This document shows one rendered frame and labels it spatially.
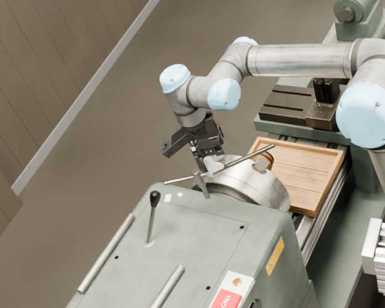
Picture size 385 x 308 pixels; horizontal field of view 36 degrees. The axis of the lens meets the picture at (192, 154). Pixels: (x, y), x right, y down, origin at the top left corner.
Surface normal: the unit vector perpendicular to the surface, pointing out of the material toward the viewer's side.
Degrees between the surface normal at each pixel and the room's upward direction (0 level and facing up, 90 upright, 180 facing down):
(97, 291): 0
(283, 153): 0
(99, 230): 0
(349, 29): 90
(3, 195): 90
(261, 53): 26
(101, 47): 90
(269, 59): 46
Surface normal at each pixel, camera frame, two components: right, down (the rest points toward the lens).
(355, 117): -0.55, 0.60
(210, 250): -0.28, -0.69
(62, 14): 0.88, 0.08
